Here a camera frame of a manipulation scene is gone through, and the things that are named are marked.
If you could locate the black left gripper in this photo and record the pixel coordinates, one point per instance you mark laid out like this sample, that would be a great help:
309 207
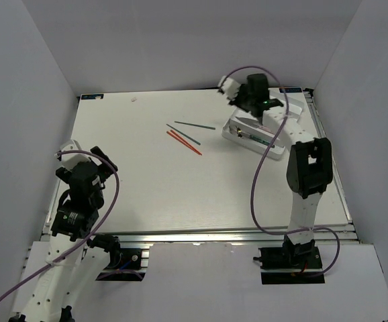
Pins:
105 169

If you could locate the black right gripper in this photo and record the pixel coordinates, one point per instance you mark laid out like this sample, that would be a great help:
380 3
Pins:
233 102

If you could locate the knife with dark handle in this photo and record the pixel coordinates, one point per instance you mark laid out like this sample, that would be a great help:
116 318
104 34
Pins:
250 122

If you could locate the knife with pink handle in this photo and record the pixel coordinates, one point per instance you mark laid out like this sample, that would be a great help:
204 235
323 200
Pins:
261 127

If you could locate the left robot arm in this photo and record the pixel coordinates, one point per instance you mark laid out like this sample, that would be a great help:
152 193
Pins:
75 254

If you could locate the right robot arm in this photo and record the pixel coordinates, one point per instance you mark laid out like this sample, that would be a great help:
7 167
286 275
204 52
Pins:
309 168

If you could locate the white divided cutlery tray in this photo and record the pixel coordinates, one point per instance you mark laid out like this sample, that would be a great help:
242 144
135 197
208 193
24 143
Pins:
246 130

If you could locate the blue label sticker right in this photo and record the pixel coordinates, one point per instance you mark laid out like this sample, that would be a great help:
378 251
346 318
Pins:
290 90

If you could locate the green chopstick far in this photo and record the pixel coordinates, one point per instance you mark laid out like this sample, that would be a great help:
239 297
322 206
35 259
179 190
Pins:
195 125

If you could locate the green chopstick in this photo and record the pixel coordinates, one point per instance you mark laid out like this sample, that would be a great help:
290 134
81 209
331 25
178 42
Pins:
195 125
184 135

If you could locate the green chopstick near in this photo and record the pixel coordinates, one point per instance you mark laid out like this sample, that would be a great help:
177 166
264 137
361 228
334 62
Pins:
184 135

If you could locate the orange chopstick right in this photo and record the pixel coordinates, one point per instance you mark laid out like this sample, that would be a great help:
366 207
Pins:
177 135

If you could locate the orange chopstick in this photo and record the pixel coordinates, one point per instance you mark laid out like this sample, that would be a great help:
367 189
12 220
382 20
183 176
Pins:
183 142
177 135

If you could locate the orange chopstick left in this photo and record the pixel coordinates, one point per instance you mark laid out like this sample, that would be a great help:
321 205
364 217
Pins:
183 142

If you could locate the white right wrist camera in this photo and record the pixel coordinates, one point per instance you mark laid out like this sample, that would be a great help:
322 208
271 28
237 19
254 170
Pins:
228 87

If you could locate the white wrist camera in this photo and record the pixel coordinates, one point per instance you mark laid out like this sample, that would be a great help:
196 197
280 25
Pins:
69 156
228 87

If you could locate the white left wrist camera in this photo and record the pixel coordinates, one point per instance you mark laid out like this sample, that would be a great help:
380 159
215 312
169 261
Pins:
69 156

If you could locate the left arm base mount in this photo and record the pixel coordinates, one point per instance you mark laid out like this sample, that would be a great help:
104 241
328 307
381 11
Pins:
123 264

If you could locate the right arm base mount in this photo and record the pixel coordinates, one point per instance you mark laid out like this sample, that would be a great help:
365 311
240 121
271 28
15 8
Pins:
277 269

